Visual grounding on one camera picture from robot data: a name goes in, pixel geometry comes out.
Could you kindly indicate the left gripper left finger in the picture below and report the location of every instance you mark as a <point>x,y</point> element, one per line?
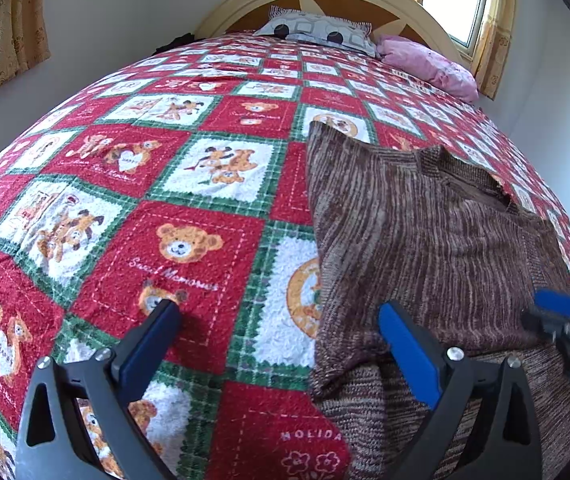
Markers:
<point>53,442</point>

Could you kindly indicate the grey patterned pillow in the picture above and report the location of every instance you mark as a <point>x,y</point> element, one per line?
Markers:
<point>322,30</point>

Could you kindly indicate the red patchwork teddy bedspread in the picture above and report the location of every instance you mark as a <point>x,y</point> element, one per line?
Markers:
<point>182,177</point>

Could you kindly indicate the pink pillow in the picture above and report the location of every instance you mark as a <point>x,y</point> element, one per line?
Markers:
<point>426,64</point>

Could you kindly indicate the cream wooden headboard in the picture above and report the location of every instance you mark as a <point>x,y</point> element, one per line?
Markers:
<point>405,18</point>

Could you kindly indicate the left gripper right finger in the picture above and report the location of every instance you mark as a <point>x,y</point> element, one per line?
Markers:
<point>504,438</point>

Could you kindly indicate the yellow curtain side window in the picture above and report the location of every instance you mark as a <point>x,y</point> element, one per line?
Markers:
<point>23,39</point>

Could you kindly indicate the black item beside bed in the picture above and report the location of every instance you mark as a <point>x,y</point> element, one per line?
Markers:
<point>176,42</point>

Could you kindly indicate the brown knitted sweater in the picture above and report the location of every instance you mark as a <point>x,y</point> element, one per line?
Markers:
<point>442,239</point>

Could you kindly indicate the yellow curtain right of window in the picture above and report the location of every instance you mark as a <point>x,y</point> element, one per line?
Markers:
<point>491,51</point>

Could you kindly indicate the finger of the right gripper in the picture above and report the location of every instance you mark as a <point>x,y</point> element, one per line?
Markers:
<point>549,300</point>
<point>549,326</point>

